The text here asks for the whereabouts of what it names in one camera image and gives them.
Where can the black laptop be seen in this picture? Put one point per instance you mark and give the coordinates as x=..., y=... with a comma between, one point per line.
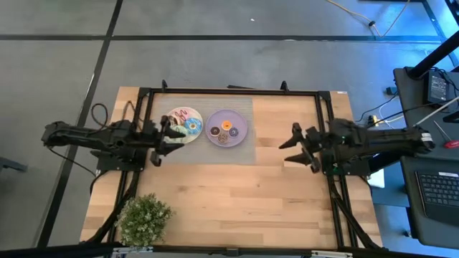
x=441, y=190

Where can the black slanted pole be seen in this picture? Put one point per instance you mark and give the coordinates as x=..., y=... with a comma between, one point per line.
x=434, y=55

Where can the black side desk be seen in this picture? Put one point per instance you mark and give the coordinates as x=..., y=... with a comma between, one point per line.
x=423, y=150

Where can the black camera rig beam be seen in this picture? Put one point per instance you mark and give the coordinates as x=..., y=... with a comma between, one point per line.
x=71, y=251

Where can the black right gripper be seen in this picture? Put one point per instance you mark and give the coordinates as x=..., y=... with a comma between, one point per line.
x=315, y=147

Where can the small orange donut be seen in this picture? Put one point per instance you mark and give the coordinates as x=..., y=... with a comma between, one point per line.
x=226, y=125

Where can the small purple donut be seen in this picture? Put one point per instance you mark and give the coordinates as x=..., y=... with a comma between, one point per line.
x=234, y=132

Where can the small brown sprinkled donut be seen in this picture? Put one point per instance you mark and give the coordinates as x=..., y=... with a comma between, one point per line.
x=223, y=137

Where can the white box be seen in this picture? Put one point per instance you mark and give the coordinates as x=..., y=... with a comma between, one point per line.
x=377, y=179

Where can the white round plate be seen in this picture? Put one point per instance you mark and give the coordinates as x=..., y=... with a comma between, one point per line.
x=191, y=138

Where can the small chocolate cream donut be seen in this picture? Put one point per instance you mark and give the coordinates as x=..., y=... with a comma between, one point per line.
x=215, y=130

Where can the bushy green artificial plant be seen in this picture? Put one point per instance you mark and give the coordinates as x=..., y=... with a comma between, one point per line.
x=143, y=220

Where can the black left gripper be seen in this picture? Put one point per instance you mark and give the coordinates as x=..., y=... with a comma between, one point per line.
x=154, y=138

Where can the grey chair base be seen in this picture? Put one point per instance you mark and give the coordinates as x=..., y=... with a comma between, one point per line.
x=10, y=165

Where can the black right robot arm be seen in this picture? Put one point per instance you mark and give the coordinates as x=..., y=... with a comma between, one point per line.
x=376, y=139

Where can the large blue iced donut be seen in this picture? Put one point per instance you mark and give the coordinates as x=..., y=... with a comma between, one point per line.
x=193, y=125

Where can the grey woven table mat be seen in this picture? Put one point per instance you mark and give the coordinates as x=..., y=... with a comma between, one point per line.
x=233, y=157

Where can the large pink iced donut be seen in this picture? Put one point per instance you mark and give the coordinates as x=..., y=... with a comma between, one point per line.
x=182, y=115

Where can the grey power supply box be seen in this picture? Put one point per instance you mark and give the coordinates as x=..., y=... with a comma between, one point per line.
x=438, y=87

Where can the purple round plate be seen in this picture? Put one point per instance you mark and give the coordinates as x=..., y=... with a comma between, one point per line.
x=236, y=118

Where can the large green iced donut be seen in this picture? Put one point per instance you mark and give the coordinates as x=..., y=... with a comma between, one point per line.
x=180, y=128

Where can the black aluminium table frame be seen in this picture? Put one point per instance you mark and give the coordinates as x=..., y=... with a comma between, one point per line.
x=233, y=92

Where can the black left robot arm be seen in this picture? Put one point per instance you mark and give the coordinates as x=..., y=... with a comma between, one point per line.
x=82, y=138

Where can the small black adapter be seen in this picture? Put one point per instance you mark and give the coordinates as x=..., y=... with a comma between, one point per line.
x=391, y=90

